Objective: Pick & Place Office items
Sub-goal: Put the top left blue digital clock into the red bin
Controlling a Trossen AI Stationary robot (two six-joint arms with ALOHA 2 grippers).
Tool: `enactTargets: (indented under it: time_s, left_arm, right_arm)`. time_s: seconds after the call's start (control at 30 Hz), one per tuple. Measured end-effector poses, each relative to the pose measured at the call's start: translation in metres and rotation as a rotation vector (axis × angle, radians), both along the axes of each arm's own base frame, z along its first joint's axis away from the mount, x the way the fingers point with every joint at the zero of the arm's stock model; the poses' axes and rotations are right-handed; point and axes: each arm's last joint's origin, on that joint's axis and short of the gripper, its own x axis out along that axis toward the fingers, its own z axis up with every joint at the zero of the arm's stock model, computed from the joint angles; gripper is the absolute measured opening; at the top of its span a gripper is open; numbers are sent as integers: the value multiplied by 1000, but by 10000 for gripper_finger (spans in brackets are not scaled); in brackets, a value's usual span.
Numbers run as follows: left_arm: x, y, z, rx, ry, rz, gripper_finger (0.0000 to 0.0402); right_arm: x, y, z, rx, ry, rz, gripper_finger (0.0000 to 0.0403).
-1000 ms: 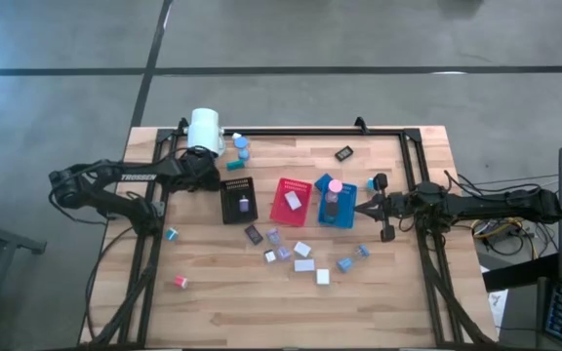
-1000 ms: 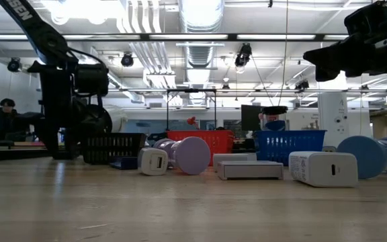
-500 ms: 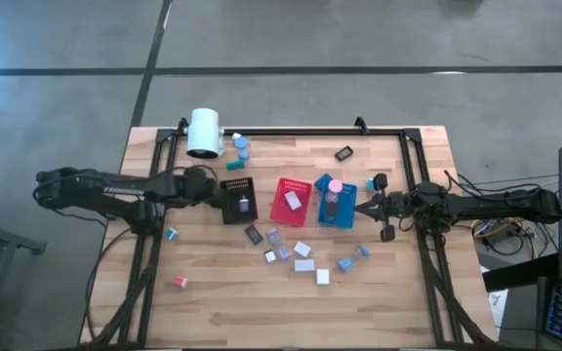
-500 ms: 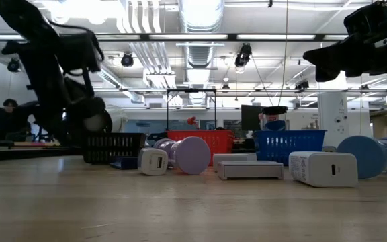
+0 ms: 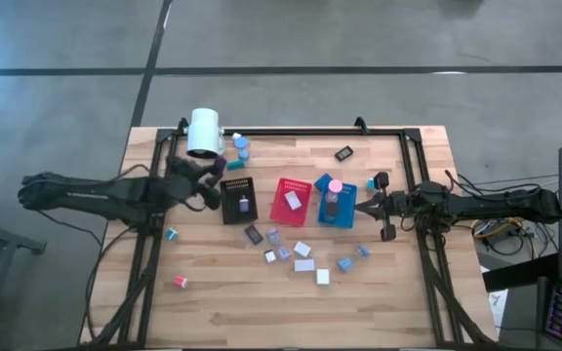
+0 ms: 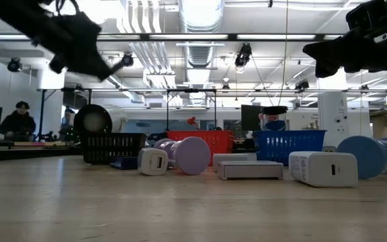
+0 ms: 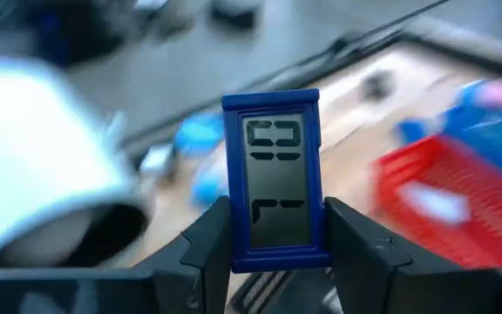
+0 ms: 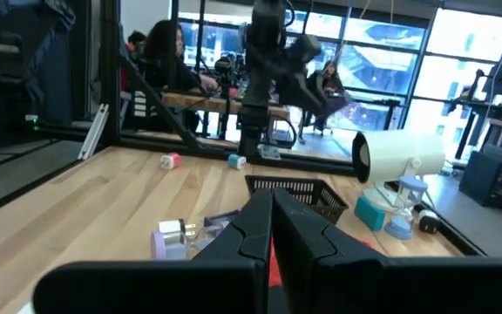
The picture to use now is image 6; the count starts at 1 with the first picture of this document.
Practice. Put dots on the red plastic basket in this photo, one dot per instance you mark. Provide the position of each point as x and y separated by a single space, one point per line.
213 144

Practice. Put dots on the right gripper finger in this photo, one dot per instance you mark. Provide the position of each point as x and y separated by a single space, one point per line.
329 53

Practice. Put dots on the small white box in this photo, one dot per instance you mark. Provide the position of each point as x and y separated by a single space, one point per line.
234 157

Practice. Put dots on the small red object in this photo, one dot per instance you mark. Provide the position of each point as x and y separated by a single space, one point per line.
191 121

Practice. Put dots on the person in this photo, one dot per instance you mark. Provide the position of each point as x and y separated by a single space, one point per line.
67 122
19 122

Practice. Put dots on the small white wall charger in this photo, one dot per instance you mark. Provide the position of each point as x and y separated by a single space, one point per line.
152 161

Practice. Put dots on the large white wall charger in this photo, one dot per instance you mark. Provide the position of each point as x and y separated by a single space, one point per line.
314 168

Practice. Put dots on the black metal gantry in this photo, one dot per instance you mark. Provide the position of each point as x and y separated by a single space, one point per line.
41 114
167 111

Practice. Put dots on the blue plastic basket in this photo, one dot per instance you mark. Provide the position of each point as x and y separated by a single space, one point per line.
281 144

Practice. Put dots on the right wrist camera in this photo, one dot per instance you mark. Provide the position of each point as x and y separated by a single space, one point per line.
361 15

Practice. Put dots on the black plastic basket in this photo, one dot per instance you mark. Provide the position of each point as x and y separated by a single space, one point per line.
113 148

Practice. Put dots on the black digital clock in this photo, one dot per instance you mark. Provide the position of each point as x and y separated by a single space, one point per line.
123 163

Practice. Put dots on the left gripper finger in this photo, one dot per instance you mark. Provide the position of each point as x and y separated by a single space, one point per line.
102 70

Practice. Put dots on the black-capped hourglass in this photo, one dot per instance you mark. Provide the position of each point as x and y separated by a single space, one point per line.
274 110

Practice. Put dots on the black ceiling spotlight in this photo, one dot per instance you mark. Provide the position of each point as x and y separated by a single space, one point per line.
244 53
127 60
301 84
13 65

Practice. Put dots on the pink-capped hourglass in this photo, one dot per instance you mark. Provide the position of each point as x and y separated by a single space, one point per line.
264 122

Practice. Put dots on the white cylinder lamp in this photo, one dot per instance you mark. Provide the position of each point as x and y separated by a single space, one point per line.
92 111

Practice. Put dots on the flat white box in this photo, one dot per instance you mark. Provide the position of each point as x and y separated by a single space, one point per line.
250 170

